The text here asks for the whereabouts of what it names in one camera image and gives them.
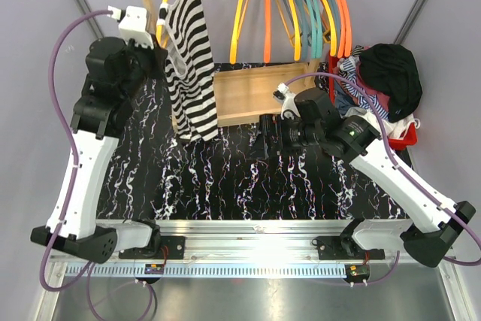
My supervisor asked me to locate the pile of clothes in bin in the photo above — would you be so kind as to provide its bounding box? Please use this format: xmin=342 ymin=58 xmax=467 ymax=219
xmin=332 ymin=45 xmax=421 ymax=140

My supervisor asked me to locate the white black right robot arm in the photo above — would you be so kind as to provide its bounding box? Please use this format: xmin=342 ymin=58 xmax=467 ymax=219
xmin=252 ymin=83 xmax=476 ymax=268

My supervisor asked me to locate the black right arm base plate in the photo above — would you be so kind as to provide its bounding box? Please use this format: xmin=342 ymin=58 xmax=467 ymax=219
xmin=311 ymin=236 xmax=386 ymax=261

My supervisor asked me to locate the maroon tank top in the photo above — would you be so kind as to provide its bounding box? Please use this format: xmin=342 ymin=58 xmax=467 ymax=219
xmin=356 ymin=74 xmax=389 ymax=112

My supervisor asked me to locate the white slotted cable duct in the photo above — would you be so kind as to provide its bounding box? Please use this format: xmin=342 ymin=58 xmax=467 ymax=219
xmin=65 ymin=262 xmax=349 ymax=279

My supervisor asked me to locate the yellow hanger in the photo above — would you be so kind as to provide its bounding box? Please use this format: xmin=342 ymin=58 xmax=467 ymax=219
xmin=275 ymin=0 xmax=301 ymax=62
xmin=229 ymin=0 xmax=250 ymax=65
xmin=156 ymin=0 xmax=169 ymax=48

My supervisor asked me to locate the blue white striped tank top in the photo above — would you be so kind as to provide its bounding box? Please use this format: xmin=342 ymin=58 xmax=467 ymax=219
xmin=335 ymin=56 xmax=390 ymax=121

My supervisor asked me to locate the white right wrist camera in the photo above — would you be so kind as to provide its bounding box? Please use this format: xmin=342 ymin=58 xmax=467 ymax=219
xmin=273 ymin=83 xmax=301 ymax=120

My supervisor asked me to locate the wooden clothes rack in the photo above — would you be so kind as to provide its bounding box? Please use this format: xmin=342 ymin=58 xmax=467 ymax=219
xmin=130 ymin=0 xmax=350 ymax=129

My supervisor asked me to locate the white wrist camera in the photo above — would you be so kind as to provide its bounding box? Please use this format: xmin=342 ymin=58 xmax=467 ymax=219
xmin=273 ymin=83 xmax=301 ymax=120
xmin=107 ymin=6 xmax=154 ymax=49

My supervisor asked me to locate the bundle of empty hangers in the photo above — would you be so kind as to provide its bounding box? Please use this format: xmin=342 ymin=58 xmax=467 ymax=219
xmin=295 ymin=0 xmax=353 ymax=61

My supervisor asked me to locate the aluminium rail frame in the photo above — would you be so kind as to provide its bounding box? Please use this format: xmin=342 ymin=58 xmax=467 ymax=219
xmin=50 ymin=65 xmax=458 ymax=262

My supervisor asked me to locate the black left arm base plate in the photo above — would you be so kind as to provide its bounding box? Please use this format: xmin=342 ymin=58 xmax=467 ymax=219
xmin=151 ymin=235 xmax=186 ymax=260

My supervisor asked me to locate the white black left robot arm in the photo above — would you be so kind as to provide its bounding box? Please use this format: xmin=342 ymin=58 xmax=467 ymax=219
xmin=30 ymin=37 xmax=167 ymax=264

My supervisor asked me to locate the black white striped tank top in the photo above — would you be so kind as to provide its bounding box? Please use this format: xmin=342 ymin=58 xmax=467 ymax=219
xmin=164 ymin=0 xmax=218 ymax=144

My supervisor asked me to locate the red plastic bin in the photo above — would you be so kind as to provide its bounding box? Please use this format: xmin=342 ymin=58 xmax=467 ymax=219
xmin=328 ymin=47 xmax=420 ymax=150

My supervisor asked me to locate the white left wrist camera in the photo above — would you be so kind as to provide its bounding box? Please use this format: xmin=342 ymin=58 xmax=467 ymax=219
xmin=107 ymin=6 xmax=154 ymax=49

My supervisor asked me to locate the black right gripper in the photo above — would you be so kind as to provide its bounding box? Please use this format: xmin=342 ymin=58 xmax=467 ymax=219
xmin=247 ymin=114 xmax=322 ymax=159

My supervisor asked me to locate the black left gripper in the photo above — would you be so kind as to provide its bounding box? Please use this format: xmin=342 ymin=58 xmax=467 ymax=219
xmin=120 ymin=32 xmax=168 ymax=100

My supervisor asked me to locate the orange hanger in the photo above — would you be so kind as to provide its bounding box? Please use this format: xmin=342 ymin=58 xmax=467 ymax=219
xmin=263 ymin=0 xmax=271 ymax=63

